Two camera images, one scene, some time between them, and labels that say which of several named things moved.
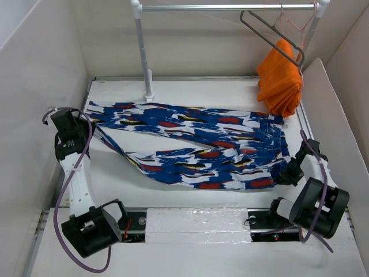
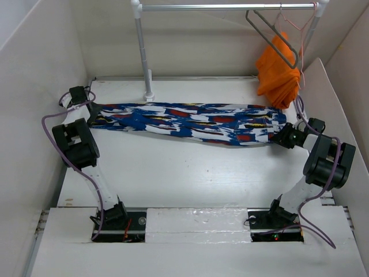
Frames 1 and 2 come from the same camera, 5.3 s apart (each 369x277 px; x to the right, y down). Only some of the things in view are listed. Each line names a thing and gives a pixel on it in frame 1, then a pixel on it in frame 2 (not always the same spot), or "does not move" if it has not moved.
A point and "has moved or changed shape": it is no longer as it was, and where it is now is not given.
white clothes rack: x=137 y=7 does not move
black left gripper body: x=83 y=127 → x=95 y=114
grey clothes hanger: x=276 y=29 → x=296 y=54
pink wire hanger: x=302 y=29 does not move
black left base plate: x=133 y=227 does not move
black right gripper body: x=292 y=173 → x=289 y=136
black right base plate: x=266 y=227 does not move
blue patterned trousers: x=257 y=155 has moved or changed shape
